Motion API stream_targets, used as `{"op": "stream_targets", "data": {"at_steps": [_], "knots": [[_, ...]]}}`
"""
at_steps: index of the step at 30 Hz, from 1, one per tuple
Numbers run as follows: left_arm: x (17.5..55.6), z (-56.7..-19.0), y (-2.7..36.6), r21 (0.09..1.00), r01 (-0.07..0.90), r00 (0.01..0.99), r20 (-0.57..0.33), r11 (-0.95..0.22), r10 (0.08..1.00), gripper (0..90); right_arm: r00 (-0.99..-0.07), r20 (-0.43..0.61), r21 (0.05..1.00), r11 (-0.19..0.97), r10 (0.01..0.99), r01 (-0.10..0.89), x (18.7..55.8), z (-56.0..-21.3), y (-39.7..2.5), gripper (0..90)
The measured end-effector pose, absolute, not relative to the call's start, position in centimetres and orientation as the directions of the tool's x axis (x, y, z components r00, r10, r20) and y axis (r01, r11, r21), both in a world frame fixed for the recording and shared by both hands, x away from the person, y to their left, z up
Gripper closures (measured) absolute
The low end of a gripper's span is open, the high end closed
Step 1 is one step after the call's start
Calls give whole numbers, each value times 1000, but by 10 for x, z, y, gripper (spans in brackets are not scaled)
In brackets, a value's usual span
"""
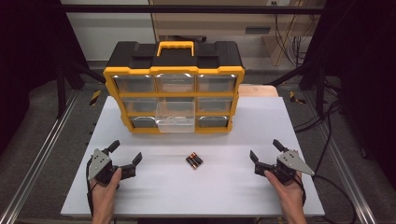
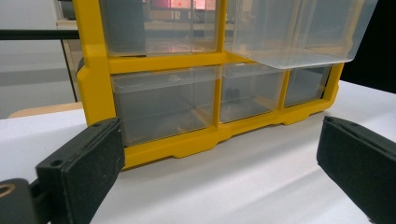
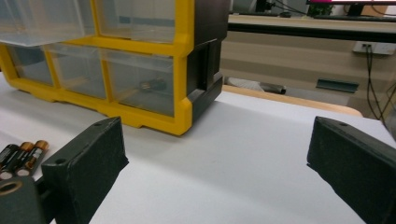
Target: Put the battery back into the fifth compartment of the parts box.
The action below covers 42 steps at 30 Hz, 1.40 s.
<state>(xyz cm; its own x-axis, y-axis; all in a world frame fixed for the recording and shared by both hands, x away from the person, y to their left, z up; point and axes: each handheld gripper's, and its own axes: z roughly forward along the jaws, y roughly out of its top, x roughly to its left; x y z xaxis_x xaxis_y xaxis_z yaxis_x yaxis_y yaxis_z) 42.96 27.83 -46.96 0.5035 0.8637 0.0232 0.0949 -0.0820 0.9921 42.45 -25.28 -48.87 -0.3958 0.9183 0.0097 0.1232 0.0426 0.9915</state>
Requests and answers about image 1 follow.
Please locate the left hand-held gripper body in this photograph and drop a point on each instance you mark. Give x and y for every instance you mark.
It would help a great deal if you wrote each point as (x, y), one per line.
(99, 163)

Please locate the wooden board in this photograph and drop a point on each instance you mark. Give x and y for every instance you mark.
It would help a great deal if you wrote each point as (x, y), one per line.
(258, 90)

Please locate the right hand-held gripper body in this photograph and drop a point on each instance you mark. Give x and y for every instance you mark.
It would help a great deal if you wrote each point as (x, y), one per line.
(292, 161)

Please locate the yellow black drawer organizer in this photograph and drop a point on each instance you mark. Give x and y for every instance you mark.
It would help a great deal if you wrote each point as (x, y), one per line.
(137, 54)

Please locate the closed clear drawers group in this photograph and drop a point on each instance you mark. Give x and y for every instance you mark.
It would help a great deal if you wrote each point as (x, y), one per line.
(134, 84)

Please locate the dark curtain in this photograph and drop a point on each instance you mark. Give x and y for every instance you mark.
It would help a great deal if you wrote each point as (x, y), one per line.
(364, 77)
(28, 62)

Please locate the person's left hand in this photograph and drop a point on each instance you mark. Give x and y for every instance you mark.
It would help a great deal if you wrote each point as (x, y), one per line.
(104, 197)

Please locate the black metal stand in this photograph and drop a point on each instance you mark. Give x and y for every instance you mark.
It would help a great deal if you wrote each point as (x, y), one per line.
(319, 84)
(61, 90)

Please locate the clear plastic drawer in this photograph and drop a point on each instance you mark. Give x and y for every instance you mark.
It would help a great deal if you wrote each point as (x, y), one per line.
(175, 122)

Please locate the black metal crossbar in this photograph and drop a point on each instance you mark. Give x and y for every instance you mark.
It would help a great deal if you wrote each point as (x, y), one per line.
(186, 8)

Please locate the aluminium floor rail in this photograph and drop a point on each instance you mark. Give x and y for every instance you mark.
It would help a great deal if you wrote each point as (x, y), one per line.
(37, 158)
(345, 168)

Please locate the person's right hand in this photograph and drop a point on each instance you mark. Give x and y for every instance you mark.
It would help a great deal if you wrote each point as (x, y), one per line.
(291, 193)

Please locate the yellow black tape marker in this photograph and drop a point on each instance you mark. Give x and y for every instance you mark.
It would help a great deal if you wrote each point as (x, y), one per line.
(95, 97)
(295, 98)

